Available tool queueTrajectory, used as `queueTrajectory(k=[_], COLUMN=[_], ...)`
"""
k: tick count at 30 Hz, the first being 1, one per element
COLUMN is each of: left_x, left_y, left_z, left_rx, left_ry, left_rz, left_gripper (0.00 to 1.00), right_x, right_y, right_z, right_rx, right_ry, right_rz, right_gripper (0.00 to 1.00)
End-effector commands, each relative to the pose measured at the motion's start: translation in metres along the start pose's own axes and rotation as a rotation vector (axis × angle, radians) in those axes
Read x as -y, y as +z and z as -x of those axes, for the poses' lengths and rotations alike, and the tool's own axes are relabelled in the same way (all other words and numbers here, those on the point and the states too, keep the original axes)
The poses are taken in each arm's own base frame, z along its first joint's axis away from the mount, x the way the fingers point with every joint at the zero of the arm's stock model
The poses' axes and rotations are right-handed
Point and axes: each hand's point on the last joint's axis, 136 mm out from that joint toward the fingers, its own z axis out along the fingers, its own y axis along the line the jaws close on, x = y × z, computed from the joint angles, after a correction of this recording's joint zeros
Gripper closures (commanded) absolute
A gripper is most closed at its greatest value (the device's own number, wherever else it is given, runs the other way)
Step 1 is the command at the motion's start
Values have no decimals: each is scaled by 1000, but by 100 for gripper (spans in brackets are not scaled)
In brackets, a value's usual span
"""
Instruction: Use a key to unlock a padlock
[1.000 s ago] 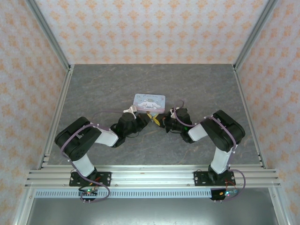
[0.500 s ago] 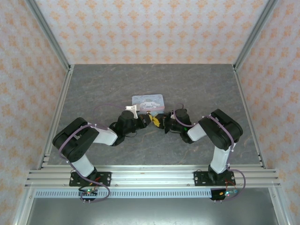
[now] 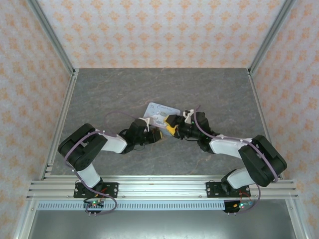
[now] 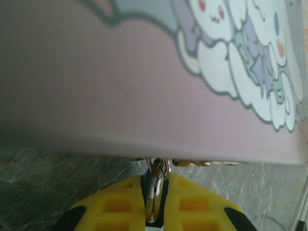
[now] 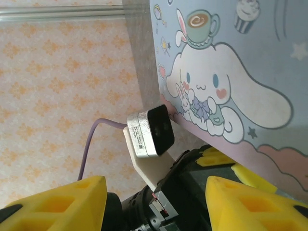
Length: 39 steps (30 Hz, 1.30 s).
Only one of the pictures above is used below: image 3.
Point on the pastel cartoon tin box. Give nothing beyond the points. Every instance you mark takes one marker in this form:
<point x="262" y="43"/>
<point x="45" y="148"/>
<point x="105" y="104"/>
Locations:
<point x="157" y="112"/>

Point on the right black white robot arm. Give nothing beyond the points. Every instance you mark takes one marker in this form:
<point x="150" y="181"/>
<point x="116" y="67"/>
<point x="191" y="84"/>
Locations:
<point x="224" y="147"/>

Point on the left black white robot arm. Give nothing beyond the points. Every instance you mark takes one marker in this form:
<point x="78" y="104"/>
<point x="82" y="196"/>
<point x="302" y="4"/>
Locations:
<point x="113" y="144"/>

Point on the left controller board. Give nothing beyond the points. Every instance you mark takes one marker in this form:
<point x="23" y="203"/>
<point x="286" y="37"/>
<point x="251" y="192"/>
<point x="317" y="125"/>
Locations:
<point x="94" y="204"/>

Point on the controller board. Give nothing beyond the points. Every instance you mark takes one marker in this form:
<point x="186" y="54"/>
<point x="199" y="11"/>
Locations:
<point x="239" y="205"/>
<point x="94" y="204"/>

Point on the right controller board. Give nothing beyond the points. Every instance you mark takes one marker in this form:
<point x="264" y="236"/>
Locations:
<point x="239" y="205"/>

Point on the grey metal panel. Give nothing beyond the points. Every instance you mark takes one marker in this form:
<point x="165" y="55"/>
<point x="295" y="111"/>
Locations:
<point x="162" y="225"/>

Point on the aluminium cross rail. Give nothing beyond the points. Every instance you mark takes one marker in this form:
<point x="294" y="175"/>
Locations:
<point x="162" y="186"/>

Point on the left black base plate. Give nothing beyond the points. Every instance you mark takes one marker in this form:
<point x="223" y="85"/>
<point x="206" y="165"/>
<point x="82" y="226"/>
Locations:
<point x="112" y="190"/>

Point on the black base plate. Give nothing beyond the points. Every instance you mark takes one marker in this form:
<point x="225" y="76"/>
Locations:
<point x="213" y="190"/>
<point x="112" y="190"/>

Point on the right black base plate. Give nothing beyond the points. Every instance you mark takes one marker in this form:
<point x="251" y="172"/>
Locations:
<point x="213" y="190"/>

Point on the right aluminium side rail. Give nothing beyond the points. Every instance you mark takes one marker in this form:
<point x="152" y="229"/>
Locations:
<point x="261" y="112"/>

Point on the aluminium side rail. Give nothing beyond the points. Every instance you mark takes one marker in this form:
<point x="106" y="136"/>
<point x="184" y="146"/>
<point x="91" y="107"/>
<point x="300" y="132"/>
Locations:
<point x="62" y="117"/>
<point x="261" y="112"/>

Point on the left aluminium side rail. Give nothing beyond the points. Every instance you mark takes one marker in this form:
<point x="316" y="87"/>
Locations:
<point x="62" y="117"/>

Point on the right aluminium corner post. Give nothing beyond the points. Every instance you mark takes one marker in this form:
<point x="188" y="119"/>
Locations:
<point x="271" y="37"/>

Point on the aluminium corner post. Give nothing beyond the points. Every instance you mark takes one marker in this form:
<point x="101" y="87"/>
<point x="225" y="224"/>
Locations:
<point x="51" y="37"/>
<point x="271" y="37"/>

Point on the left aluminium corner post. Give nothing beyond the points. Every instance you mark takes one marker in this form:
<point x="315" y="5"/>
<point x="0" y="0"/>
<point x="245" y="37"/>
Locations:
<point x="51" y="37"/>

